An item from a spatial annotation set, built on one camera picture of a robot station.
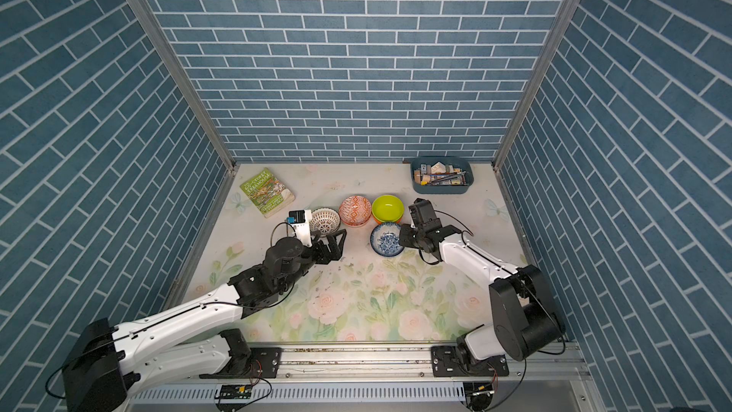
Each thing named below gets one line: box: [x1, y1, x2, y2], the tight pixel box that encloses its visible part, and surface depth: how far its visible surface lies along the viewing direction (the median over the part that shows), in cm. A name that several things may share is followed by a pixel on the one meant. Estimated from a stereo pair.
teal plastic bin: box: [410, 155, 475, 195], surface depth 117 cm
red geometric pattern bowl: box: [338, 194, 372, 227], surface depth 103 cm
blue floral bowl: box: [369, 222, 405, 258], surface depth 96 cm
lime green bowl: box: [371, 194, 406, 225], surface depth 102 cm
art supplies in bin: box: [413, 161, 468, 186], surface depth 118 cm
